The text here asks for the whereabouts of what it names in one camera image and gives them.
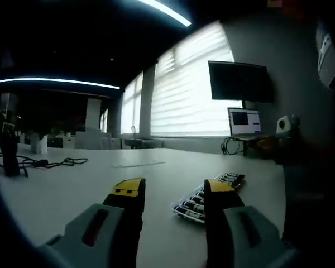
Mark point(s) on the person's black shirt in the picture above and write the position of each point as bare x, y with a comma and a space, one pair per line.
318, 195

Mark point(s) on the narrow white window blind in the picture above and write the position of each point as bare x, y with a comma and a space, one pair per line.
132, 109

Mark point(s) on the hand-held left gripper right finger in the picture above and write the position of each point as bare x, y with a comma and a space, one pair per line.
217, 223

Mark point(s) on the open laptop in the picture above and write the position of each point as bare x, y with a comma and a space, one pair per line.
244, 121

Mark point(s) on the white worn chest device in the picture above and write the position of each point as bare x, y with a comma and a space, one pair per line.
328, 56

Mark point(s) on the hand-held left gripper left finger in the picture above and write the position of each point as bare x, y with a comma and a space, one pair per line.
125, 223

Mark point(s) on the wide white window blind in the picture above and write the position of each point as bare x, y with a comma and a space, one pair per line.
190, 97

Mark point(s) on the dark sink counter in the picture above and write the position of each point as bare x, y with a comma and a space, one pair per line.
145, 143

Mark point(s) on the long ceiling light strip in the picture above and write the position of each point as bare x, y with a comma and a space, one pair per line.
58, 81
167, 12

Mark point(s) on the black monitor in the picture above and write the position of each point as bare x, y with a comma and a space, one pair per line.
240, 82

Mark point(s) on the row of brown medicine bottles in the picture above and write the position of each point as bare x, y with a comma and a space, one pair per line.
191, 208

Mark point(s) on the white office furniture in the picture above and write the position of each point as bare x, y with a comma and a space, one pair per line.
92, 141

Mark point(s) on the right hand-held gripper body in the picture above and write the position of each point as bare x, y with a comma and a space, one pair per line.
287, 127

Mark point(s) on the black monitor stand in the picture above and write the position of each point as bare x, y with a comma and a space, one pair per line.
243, 105

